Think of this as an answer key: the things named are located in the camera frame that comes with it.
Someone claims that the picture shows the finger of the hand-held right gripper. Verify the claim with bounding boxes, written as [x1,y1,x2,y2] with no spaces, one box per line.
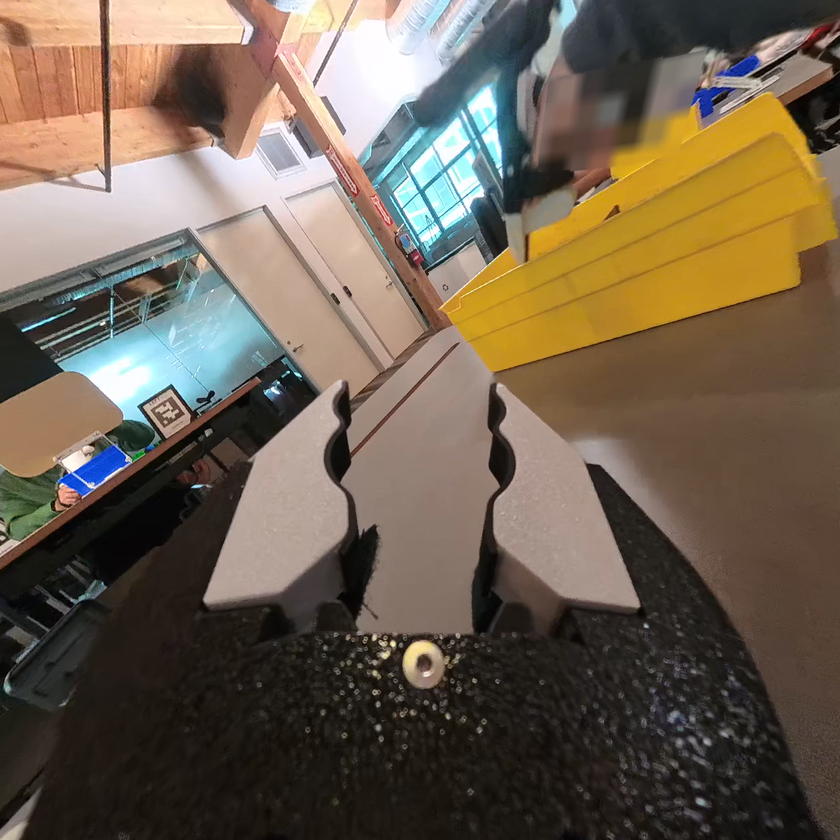
[521,187,578,232]
[504,209,532,265]

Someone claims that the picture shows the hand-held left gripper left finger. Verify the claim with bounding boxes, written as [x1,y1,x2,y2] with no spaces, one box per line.
[202,379,361,627]

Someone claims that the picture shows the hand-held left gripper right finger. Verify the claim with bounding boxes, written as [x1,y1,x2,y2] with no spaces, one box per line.
[481,382,642,636]

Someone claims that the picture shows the yellow plastic bin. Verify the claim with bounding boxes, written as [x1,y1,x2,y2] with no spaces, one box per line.
[438,91,840,374]

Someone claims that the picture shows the person's right forearm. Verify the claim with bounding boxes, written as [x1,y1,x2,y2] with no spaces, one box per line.
[563,0,840,74]

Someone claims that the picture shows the large grid window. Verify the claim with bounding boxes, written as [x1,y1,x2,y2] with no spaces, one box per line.
[357,85,506,247]

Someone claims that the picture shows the wooden table black legs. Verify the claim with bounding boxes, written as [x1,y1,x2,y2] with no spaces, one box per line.
[0,377,263,578]

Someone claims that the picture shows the black white marker sign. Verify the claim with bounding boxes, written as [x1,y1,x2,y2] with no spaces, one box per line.
[139,386,196,439]

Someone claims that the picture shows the beige door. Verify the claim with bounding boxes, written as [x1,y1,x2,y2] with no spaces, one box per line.
[197,206,385,395]
[283,180,427,368]

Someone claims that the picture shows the blue box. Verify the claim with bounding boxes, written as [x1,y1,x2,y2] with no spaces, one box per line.
[58,445,131,494]

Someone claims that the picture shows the glass office partition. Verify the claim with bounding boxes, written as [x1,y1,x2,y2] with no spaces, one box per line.
[0,230,290,421]

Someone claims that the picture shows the black hard case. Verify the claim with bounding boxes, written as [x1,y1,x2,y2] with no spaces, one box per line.
[3,598,111,711]

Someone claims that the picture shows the black hanging rod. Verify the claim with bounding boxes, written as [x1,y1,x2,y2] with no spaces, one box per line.
[98,0,114,193]

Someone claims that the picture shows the silver ventilation duct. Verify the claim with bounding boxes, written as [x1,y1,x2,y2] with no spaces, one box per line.
[386,0,500,56]

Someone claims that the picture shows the wooden post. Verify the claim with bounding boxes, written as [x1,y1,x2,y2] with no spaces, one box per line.
[272,39,454,329]

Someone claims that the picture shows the black wall speaker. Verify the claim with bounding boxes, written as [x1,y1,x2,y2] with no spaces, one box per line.
[292,97,347,157]

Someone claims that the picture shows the white wall vent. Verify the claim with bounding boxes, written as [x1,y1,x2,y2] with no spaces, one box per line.
[256,128,307,179]

